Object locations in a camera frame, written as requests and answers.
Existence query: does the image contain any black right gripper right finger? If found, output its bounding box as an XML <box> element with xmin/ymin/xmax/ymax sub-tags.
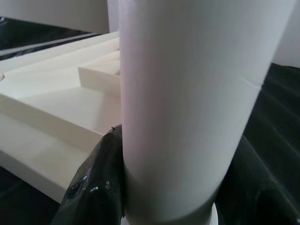
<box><xmin>215</xmin><ymin>135</ymin><xmax>300</xmax><ymax>225</ymax></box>

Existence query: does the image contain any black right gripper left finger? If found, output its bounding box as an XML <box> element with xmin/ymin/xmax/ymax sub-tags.
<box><xmin>50</xmin><ymin>124</ymin><xmax>127</xmax><ymax>225</ymax></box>

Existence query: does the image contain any white plastic table top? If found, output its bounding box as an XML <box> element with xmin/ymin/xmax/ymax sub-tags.
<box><xmin>0</xmin><ymin>31</ymin><xmax>124</xmax><ymax>204</ymax></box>

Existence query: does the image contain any black table cloth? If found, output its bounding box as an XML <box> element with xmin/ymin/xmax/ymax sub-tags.
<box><xmin>0</xmin><ymin>16</ymin><xmax>300</xmax><ymax>225</ymax></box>

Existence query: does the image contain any long white plastic strip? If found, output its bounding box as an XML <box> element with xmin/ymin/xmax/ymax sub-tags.
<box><xmin>0</xmin><ymin>32</ymin><xmax>99</xmax><ymax>61</ymax></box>

